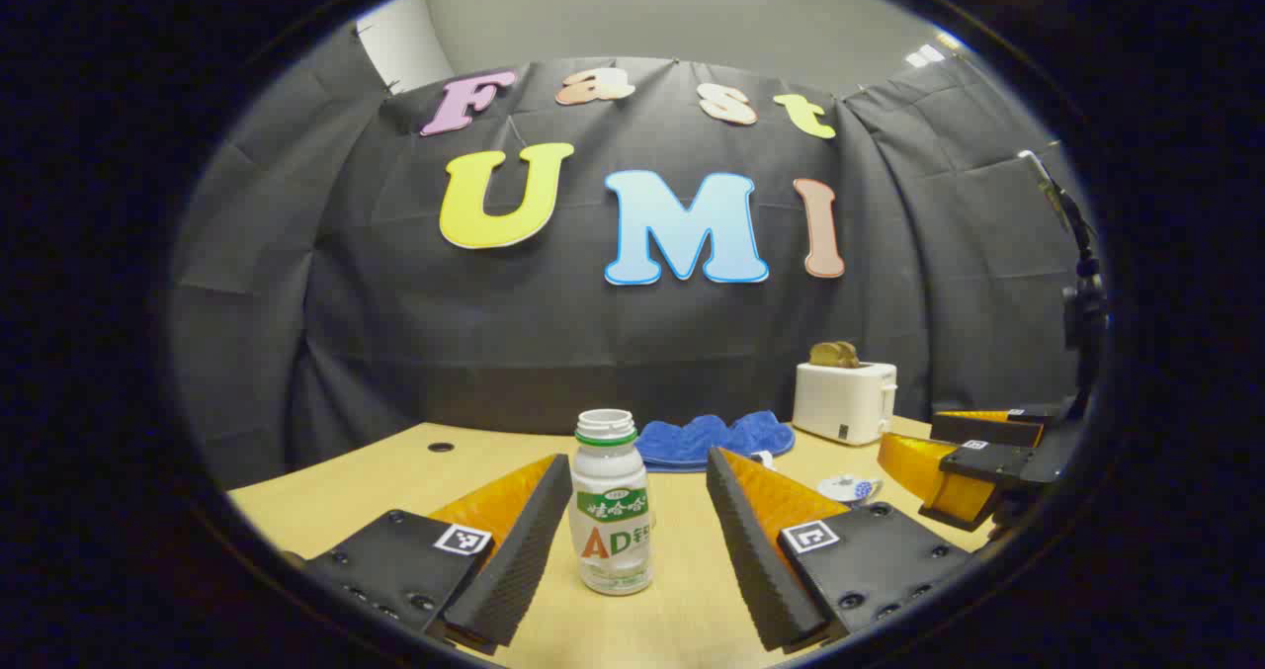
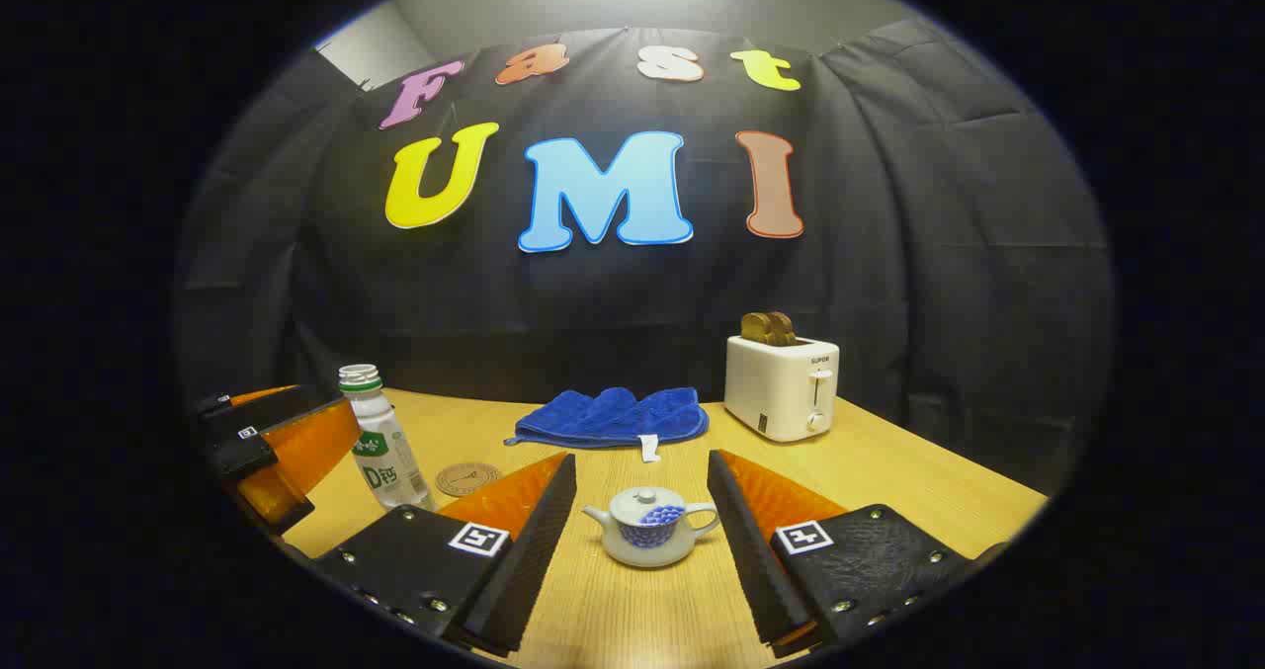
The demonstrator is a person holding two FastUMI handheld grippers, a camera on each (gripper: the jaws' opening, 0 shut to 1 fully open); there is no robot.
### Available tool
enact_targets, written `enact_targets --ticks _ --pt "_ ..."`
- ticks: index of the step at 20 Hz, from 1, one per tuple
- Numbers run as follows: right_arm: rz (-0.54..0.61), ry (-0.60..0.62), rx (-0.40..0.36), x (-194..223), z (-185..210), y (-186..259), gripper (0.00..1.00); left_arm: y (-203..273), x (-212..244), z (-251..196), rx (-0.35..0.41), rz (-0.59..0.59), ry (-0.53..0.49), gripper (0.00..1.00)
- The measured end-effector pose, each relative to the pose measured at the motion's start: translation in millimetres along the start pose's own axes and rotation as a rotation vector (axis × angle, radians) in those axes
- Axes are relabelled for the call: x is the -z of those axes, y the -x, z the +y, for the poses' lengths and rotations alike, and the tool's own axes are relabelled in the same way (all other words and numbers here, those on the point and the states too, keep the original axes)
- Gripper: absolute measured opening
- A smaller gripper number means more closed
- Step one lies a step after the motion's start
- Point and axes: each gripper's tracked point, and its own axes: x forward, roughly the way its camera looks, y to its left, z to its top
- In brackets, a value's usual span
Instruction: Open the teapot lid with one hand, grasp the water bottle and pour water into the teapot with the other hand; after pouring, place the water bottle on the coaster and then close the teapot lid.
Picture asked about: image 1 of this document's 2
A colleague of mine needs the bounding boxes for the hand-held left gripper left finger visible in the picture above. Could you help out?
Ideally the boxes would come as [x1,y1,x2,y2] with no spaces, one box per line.
[282,454,574,655]

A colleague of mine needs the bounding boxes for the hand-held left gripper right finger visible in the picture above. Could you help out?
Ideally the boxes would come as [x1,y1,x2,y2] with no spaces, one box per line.
[705,447,979,653]

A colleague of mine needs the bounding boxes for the white water bottle green label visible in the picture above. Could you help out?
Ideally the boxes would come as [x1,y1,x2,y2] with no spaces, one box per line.
[568,409,655,597]

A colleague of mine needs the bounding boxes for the blue towel cloth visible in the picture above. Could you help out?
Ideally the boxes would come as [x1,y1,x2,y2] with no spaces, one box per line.
[635,411,797,473]

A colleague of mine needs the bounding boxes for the white toaster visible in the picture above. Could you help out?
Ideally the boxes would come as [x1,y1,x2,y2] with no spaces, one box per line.
[792,361,899,448]

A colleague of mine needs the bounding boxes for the black backdrop cloth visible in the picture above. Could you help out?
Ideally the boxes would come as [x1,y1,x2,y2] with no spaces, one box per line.
[168,22,1103,492]

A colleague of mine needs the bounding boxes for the small ceiling light panel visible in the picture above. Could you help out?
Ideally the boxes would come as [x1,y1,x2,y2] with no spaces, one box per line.
[904,32,965,68]

